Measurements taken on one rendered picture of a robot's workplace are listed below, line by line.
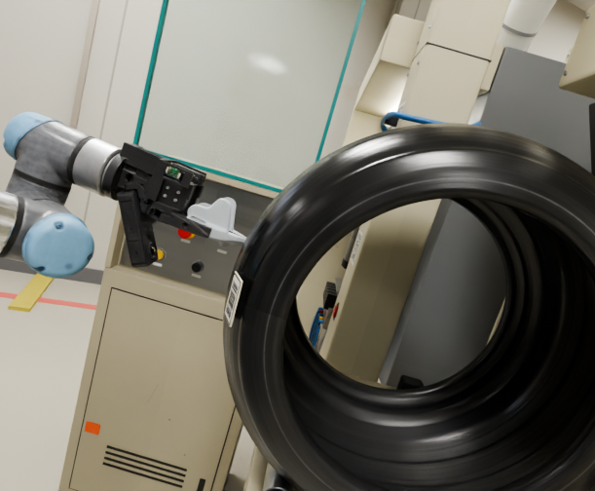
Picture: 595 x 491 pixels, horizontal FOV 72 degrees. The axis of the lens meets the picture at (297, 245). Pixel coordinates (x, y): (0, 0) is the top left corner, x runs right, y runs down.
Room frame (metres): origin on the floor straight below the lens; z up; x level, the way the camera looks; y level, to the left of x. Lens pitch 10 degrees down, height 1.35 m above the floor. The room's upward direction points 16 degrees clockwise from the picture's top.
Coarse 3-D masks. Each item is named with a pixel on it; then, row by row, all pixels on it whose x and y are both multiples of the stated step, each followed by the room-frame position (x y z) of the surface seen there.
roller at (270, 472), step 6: (270, 468) 0.55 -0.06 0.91; (270, 474) 0.54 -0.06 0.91; (276, 474) 0.53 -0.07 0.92; (264, 480) 0.54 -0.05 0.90; (270, 480) 0.53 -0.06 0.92; (276, 480) 0.52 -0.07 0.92; (282, 480) 0.52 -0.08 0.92; (264, 486) 0.52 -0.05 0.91; (270, 486) 0.51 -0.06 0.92; (276, 486) 0.51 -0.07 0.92; (282, 486) 0.51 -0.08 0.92; (288, 486) 0.52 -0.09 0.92
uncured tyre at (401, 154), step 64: (448, 128) 0.51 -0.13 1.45; (320, 192) 0.49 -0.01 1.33; (384, 192) 0.47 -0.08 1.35; (448, 192) 0.47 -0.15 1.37; (512, 192) 0.47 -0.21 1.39; (576, 192) 0.48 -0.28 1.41; (256, 256) 0.50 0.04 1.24; (320, 256) 0.47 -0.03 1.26; (512, 256) 0.75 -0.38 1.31; (576, 256) 0.66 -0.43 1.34; (256, 320) 0.48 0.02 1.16; (512, 320) 0.75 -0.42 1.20; (576, 320) 0.67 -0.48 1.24; (256, 384) 0.48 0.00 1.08; (320, 384) 0.75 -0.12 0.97; (448, 384) 0.76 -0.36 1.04; (512, 384) 0.72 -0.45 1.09; (576, 384) 0.62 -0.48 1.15; (320, 448) 0.49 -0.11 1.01; (384, 448) 0.69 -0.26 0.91; (448, 448) 0.68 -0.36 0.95; (512, 448) 0.62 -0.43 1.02; (576, 448) 0.48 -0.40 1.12
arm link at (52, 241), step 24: (0, 192) 0.45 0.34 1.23; (0, 216) 0.43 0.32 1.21; (24, 216) 0.45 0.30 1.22; (48, 216) 0.46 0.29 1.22; (72, 216) 0.49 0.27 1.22; (0, 240) 0.43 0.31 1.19; (24, 240) 0.44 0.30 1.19; (48, 240) 0.44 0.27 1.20; (72, 240) 0.46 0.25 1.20; (48, 264) 0.45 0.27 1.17; (72, 264) 0.47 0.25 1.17
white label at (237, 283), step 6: (234, 276) 0.51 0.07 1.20; (234, 282) 0.50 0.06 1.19; (240, 282) 0.48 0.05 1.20; (234, 288) 0.49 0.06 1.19; (240, 288) 0.48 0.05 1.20; (234, 294) 0.49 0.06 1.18; (228, 300) 0.51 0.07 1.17; (234, 300) 0.48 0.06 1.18; (228, 306) 0.50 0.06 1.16; (234, 306) 0.48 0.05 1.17; (228, 312) 0.49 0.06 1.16; (234, 312) 0.48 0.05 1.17; (228, 318) 0.49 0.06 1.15
